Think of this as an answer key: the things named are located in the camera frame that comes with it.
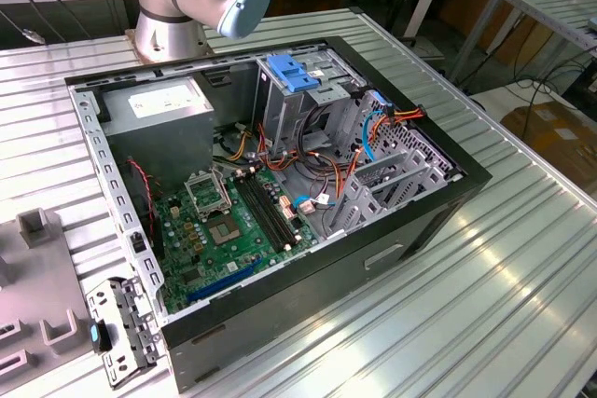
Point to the grey metal disk bay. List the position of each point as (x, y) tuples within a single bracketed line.
[(373, 211)]

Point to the black RAM slot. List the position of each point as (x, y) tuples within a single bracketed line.
[(276, 211), (257, 211), (270, 211), (264, 211)]

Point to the grey metal drive cage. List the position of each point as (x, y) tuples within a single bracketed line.
[(280, 109)]

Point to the green motherboard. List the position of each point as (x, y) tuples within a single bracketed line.
[(252, 253)]

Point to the CPU socket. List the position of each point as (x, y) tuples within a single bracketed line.
[(225, 230)]

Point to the blue plastic drive latch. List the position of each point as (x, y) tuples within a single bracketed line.
[(291, 74)]

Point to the black open PC case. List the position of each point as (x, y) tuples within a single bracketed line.
[(298, 295)]

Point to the blue expansion slot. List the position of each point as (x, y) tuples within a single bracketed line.
[(224, 282)]

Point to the grey power supply unit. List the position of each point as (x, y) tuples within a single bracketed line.
[(158, 141)]

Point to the black case fan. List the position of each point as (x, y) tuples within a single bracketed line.
[(140, 193)]

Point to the black latch with blue tab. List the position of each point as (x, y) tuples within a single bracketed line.
[(95, 333)]

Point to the large flat cardboard box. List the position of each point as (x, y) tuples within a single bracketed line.
[(555, 137)]

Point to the grey parts rack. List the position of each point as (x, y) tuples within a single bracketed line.
[(42, 277)]

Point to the grey metal slot bracket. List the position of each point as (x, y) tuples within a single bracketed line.
[(126, 323)]

